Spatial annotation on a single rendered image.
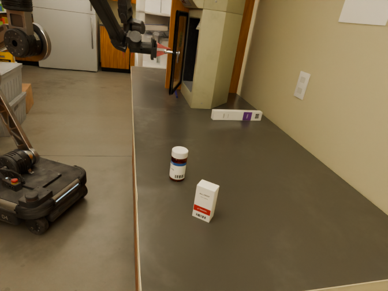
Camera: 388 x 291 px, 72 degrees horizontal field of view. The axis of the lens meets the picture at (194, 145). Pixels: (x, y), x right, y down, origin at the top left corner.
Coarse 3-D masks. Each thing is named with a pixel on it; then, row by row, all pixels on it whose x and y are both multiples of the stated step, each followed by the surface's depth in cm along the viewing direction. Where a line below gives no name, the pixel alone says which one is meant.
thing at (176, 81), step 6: (180, 18) 129; (180, 24) 131; (174, 30) 123; (180, 30) 134; (174, 36) 124; (180, 36) 137; (174, 42) 126; (180, 42) 139; (180, 48) 143; (180, 54) 146; (180, 60) 149; (180, 66) 152; (174, 72) 138; (180, 72) 156; (174, 78) 141; (180, 78) 159; (174, 84) 144
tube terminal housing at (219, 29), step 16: (208, 0) 118; (224, 0) 120; (240, 0) 130; (192, 16) 139; (208, 16) 121; (224, 16) 123; (240, 16) 136; (208, 32) 125; (224, 32) 127; (208, 48) 128; (224, 48) 133; (208, 64) 131; (224, 64) 138; (208, 80) 135; (224, 80) 145; (192, 96) 137; (208, 96) 139; (224, 96) 152
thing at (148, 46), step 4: (152, 40) 130; (144, 44) 131; (148, 44) 132; (152, 44) 131; (144, 48) 132; (148, 48) 132; (152, 48) 132; (140, 52) 133; (144, 52) 133; (148, 52) 133
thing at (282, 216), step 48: (144, 96) 148; (240, 96) 175; (144, 144) 96; (192, 144) 101; (240, 144) 107; (288, 144) 113; (144, 192) 71; (192, 192) 74; (240, 192) 77; (288, 192) 80; (336, 192) 83; (144, 240) 56; (192, 240) 58; (240, 240) 60; (288, 240) 62; (336, 240) 64; (384, 240) 66; (144, 288) 47; (192, 288) 48; (240, 288) 49; (288, 288) 50; (336, 288) 52; (384, 288) 56
